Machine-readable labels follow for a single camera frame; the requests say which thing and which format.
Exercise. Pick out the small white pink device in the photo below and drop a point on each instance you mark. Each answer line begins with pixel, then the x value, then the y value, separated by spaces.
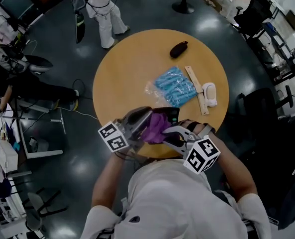
pixel 210 93

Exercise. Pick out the person's left forearm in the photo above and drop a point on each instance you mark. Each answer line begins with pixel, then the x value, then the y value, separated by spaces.
pixel 107 178

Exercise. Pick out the person's right forearm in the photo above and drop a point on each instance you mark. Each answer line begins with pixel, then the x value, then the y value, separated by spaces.
pixel 236 168

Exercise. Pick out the wooden ruler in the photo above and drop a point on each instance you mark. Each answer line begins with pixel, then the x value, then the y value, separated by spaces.
pixel 197 88

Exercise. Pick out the white frame side table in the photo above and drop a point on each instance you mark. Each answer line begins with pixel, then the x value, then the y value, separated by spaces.
pixel 41 133

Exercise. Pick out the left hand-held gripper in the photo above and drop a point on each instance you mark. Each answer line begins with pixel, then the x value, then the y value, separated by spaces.
pixel 117 138

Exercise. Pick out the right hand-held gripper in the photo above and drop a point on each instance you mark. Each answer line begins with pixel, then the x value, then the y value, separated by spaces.
pixel 202 155

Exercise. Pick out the grey chair with black legs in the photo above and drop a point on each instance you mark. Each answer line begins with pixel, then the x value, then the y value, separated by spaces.
pixel 41 208

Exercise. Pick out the black office chair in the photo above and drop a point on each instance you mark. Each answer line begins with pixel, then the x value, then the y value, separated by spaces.
pixel 259 111
pixel 255 14

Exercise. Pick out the dark green hanging bag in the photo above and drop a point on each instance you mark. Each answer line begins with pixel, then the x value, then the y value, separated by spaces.
pixel 80 29

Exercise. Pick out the black zip pouch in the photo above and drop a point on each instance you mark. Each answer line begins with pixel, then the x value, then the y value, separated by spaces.
pixel 178 49

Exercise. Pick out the person's white shirt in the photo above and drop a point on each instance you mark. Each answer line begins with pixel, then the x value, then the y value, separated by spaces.
pixel 172 203

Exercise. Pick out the person's right hand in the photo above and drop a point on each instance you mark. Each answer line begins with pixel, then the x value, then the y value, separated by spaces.
pixel 195 126

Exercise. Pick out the purple cloth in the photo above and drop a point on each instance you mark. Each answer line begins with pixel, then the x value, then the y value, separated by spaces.
pixel 155 131

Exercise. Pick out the bag of blue pieces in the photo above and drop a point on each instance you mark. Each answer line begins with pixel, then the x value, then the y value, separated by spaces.
pixel 175 86

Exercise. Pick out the open cardboard box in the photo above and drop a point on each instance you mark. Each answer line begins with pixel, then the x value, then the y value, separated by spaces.
pixel 213 4

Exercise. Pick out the black calculator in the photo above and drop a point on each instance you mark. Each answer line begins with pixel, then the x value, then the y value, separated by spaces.
pixel 172 114

